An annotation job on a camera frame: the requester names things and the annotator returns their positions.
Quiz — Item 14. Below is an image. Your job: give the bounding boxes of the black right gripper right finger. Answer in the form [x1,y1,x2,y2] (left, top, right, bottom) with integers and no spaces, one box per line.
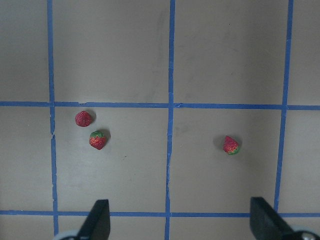
[250,197,295,240]

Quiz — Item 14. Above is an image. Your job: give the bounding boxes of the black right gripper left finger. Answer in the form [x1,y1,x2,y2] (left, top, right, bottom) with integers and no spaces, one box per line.
[77,199,111,240]

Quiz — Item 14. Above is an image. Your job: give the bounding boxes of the red strawberry green top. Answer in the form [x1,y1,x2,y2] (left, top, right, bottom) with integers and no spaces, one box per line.
[89,131,107,150]

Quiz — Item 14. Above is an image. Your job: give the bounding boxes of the red strawberry round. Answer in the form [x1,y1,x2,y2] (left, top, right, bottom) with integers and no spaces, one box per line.
[74,111,93,128]

